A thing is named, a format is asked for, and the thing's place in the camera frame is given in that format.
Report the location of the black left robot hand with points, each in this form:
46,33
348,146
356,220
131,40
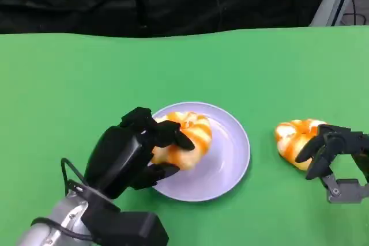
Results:
115,156

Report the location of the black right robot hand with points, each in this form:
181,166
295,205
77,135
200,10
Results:
340,143

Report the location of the orange and white bread roll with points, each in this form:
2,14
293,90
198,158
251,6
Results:
196,136
291,139

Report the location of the lilac round plate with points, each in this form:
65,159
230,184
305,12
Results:
222,159

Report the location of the green table cloth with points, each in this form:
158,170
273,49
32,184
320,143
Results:
184,67

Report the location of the black backdrop curtain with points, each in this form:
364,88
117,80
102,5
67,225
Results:
144,1

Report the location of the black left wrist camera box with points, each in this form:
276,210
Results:
129,228

